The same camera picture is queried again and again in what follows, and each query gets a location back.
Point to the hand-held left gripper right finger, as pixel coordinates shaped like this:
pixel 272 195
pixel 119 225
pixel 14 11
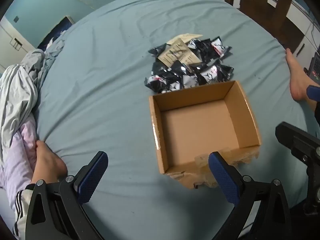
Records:
pixel 223 177

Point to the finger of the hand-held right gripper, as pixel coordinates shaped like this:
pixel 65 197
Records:
pixel 300 142
pixel 314 92

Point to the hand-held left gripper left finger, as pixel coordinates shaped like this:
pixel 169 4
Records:
pixel 93 175

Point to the cardboard box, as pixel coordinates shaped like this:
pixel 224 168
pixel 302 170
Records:
pixel 197 127

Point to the pile of black packets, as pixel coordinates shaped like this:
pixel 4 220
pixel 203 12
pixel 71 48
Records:
pixel 200 72

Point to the person's right foot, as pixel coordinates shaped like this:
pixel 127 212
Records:
pixel 296 77

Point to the person's foot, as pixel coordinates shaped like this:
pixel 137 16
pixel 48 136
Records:
pixel 296 77
pixel 48 162

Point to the black device with buttons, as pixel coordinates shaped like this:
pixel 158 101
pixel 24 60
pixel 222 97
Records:
pixel 315 66

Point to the person's left foot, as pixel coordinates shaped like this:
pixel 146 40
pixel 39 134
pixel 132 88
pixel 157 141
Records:
pixel 48 162

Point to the wooden chair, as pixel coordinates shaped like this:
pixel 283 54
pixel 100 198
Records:
pixel 265 7

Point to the grey quilt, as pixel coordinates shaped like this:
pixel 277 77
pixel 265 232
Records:
pixel 17 95

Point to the large beige paper packet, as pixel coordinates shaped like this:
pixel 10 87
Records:
pixel 178 53

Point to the pale beige paper packet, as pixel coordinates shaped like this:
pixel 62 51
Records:
pixel 186 38

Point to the dark framed picture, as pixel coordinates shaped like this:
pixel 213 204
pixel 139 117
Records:
pixel 56 33

